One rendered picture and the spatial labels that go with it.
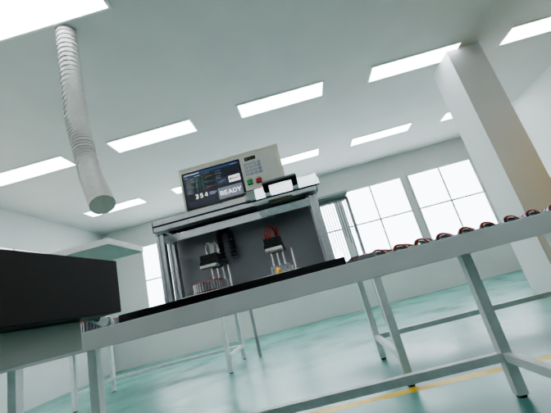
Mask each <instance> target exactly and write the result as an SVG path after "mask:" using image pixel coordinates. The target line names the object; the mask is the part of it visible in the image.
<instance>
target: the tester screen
mask: <svg viewBox="0 0 551 413"><path fill-rule="evenodd" d="M238 173H239V175H240V172H239V165H238V162H237V161H234V162H231V163H228V164H224V165H222V166H217V167H213V168H210V169H207V170H202V171H199V172H195V173H192V174H189V175H184V176H183V181H184V189H185V194H186V198H187V203H188V208H189V209H192V208H195V207H200V206H204V205H207V204H210V203H214V202H219V201H222V200H226V199H228V198H232V197H227V198H224V199H221V200H220V198H219V193H218V190H217V189H218V188H222V187H225V186H229V185H232V184H237V183H240V182H242V179H240V180H236V181H233V182H230V183H227V184H222V185H218V186H217V184H216V179H219V178H223V177H226V176H229V175H234V174H238ZM240 178H241V175H240ZM206 191H208V194H209V197H204V198H200V199H197V200H195V196H194V194H198V193H203V192H206ZM244 194H245V193H242V194H239V195H235V196H233V197H237V196H240V195H244ZM215 196H216V198H217V200H214V201H210V202H205V203H202V204H199V205H196V206H191V207H189V203H191V202H196V201H200V200H203V199H206V198H210V197H215Z"/></svg>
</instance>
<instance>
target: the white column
mask: <svg viewBox="0 0 551 413"><path fill-rule="evenodd" d="M433 77H434V79H435V82H436V83H437V85H438V88H439V90H440V92H441V94H442V96H443V99H444V101H445V103H446V105H447V107H448V109H449V112H450V114H451V116H452V118H453V121H454V123H455V125H456V126H457V128H458V132H459V133H460V135H461V137H462V140H463V142H464V144H465V146H466V148H467V150H468V153H469V155H470V157H471V159H472V161H473V164H474V166H475V168H476V170H477V172H478V175H479V176H480V179H481V181H482V183H483V185H484V187H485V190H486V192H487V193H488V196H489V198H490V201H491V202H492V204H493V207H494V209H495V211H496V213H497V215H498V218H499V220H500V221H502V220H503V218H504V217H505V216H508V215H513V216H517V217H519V216H521V215H522V214H525V212H526V211H527V210H530V209H531V210H532V209H533V210H537V211H541V210H542V209H544V208H545V207H547V206H548V205H550V204H551V178H550V176H549V173H548V171H547V170H546V169H545V167H544V164H543V162H542V161H541V159H540V157H539V155H538V153H537V151H536V150H535V147H534V145H533V143H532V142H531V140H530V138H529V136H528V134H527V132H526V130H525V129H524V127H523V125H522V123H521V121H520V119H519V117H518V115H517V113H516V112H515V110H514V108H513V106H512V104H511V102H510V101H509V99H508V96H507V94H506V93H505V91H504V89H503V87H502V85H501V83H500V82H499V79H498V77H497V75H496V74H495V73H494V70H493V68H492V66H491V64H490V62H489V60H488V59H487V57H486V55H485V53H484V51H483V49H482V47H481V45H480V44H479V42H477V43H472V44H469V45H466V46H463V47H460V48H457V49H454V50H451V51H448V52H446V53H445V55H444V57H443V59H442V61H441V62H440V63H439V64H438V66H437V68H436V70H435V72H434V74H433ZM511 245H512V249H513V251H514V252H515V254H516V256H517V259H518V261H519V263H520V265H521V267H522V270H523V272H524V274H525V276H526V278H527V281H528V283H529V285H530V286H531V289H532V292H533V293H544V292H548V291H551V247H550V246H549V243H548V241H547V239H546V237H545V236H544V234H542V235H540V236H536V237H533V238H527V239H523V240H520V241H516V242H513V243H511Z"/></svg>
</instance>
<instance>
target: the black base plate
mask: <svg viewBox="0 0 551 413"><path fill-rule="evenodd" d="M345 264H347V263H346V260H345V258H344V256H343V257H340V258H337V259H334V260H330V261H324V262H321V263H318V264H315V265H309V266H305V267H302V268H299V269H296V270H290V271H286V272H283V273H280V274H277V275H271V276H267V277H264V278H261V279H255V280H252V281H248V282H245V283H242V284H236V285H233V286H229V287H227V288H221V289H217V290H214V291H211V292H208V293H202V294H199V295H195V296H192V297H187V298H183V299H180V300H176V301H173V302H168V303H164V304H161V305H157V306H152V307H149V308H145V309H142V310H138V311H133V312H130V313H126V314H123V315H119V323H121V322H125V321H128V320H134V319H137V318H140V317H144V316H147V315H153V314H156V313H159V312H163V311H169V310H172V309H175V308H178V307H182V306H188V305H191V304H194V303H197V302H203V301H206V300H210V299H213V298H216V297H222V296H225V295H229V294H232V293H237V292H241V291H244V290H248V289H251V288H256V287H260V286H263V285H267V284H273V283H276V282H279V281H282V280H286V279H292V278H295V277H298V276H301V275H307V274H311V273H314V272H317V271H320V270H326V269H329V268H333V267H336V266H341V265H345Z"/></svg>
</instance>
